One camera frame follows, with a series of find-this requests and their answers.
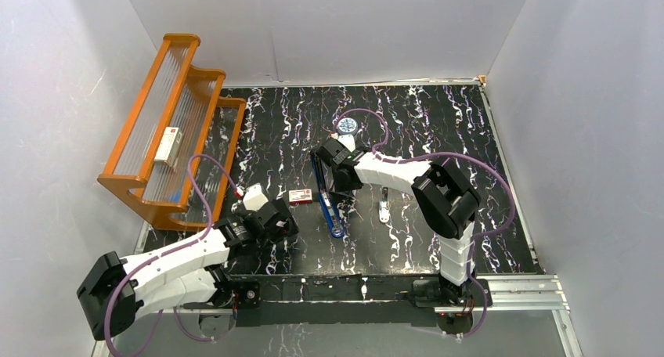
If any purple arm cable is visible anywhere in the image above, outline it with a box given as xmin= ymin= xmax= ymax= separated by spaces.
xmin=103 ymin=153 xmax=245 ymax=357
xmin=331 ymin=108 xmax=518 ymax=340

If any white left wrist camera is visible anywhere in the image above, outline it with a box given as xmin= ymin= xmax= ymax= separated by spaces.
xmin=235 ymin=183 xmax=269 ymax=211

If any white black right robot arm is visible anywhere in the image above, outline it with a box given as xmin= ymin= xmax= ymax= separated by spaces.
xmin=310 ymin=138 xmax=481 ymax=306

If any orange wooden tiered shelf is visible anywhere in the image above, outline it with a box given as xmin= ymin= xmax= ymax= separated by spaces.
xmin=98 ymin=33 xmax=247 ymax=232

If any red white staples box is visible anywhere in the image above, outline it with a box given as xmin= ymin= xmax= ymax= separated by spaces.
xmin=288 ymin=189 xmax=313 ymax=205

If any white light-blue staple remover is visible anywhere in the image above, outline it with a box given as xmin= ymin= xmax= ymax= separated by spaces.
xmin=378 ymin=187 xmax=390 ymax=224

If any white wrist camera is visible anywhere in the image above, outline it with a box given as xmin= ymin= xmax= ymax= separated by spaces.
xmin=337 ymin=134 xmax=356 ymax=152
xmin=235 ymin=183 xmax=269 ymax=211

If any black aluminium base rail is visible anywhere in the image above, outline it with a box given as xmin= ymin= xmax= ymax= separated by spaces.
xmin=101 ymin=271 xmax=572 ymax=340

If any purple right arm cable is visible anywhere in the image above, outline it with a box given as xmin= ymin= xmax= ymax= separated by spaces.
xmin=331 ymin=108 xmax=518 ymax=340

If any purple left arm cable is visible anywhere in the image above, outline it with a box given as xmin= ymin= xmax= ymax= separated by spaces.
xmin=103 ymin=153 xmax=245 ymax=357

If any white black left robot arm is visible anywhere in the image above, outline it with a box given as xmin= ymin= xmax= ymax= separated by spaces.
xmin=76 ymin=199 xmax=298 ymax=341

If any blue black stapler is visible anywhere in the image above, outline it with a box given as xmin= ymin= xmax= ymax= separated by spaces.
xmin=310 ymin=151 xmax=345 ymax=238

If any blue white round tin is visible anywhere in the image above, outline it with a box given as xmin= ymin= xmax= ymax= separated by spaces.
xmin=336 ymin=117 xmax=359 ymax=136

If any white red box on shelf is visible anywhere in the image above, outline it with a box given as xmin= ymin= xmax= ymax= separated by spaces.
xmin=154 ymin=126 xmax=182 ymax=168

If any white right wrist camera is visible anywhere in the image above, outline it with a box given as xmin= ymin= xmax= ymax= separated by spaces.
xmin=337 ymin=134 xmax=356 ymax=152

